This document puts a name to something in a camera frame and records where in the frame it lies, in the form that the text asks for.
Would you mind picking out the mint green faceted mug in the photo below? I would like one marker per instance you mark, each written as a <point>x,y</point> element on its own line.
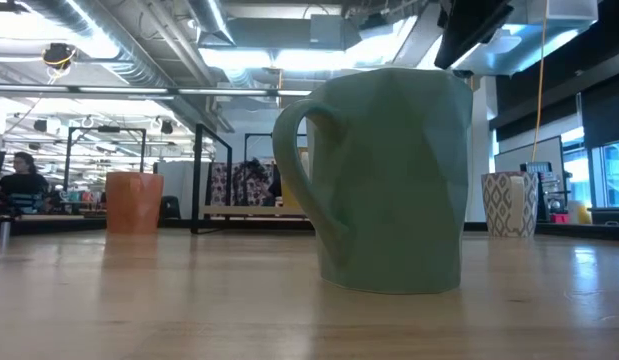
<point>399,190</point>

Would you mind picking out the glossy orange ceramic mug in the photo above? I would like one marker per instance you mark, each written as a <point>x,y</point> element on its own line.
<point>134,202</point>

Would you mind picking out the white board panel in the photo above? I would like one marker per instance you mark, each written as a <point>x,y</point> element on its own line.
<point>529,152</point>

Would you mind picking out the grey ceiling box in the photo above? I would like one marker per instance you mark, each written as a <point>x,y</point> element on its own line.
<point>328,31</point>

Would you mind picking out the white grey patterned mug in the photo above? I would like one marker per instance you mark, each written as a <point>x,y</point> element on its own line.
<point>509,205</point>

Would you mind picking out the dark equipment rack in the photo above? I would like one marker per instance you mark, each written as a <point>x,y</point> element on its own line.
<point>546,192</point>

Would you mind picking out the window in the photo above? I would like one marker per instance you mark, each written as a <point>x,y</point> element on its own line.
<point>614,175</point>

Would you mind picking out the small red box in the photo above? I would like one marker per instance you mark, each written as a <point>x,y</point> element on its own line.
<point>559,218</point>

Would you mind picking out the yellow bottle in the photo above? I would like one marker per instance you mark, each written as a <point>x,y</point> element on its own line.
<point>584,214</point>

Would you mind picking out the yellow panel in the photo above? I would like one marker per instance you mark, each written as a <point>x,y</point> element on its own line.
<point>289,197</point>

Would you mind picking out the floral patterned divider panel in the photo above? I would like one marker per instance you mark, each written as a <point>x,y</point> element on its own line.
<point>249,182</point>

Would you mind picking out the long ceiling light bar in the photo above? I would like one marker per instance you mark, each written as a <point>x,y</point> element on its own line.
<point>139,91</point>

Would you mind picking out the black office chair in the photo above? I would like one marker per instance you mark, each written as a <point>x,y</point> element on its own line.
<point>170,207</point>

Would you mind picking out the black ceiling-mounted device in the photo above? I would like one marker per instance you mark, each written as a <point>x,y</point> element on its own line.
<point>59,55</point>

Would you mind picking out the person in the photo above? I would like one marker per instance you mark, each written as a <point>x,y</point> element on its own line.
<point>23,187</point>

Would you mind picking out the small metal cylinder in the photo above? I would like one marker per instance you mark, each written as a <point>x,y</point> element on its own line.
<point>5,235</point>

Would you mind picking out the silver spiral ventilation duct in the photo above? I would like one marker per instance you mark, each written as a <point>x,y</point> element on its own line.
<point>114,45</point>
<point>211,20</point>

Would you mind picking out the black table frame rail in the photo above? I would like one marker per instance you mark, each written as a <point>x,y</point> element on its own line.
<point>259,225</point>

